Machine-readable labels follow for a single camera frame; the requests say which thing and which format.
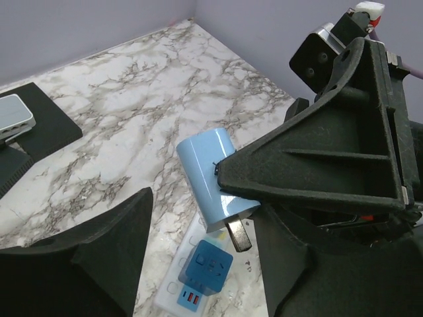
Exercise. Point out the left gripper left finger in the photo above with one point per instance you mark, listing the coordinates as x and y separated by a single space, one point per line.
92 269

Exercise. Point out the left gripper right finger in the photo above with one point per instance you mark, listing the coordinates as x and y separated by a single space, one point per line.
308 272

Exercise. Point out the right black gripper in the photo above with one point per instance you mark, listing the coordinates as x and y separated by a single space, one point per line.
350 160

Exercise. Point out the white multicolour power strip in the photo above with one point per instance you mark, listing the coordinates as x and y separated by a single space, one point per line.
174 297

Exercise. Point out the dark blue cube socket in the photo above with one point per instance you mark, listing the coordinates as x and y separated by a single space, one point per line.
206 268

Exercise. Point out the light blue plug adapter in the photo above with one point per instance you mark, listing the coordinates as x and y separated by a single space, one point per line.
200 156

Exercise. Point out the black foam mat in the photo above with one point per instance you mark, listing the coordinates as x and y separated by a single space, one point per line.
53 131

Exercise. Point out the grey white box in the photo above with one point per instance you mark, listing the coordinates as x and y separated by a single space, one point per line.
16 118

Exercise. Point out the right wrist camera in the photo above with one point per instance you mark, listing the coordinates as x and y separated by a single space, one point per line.
313 61

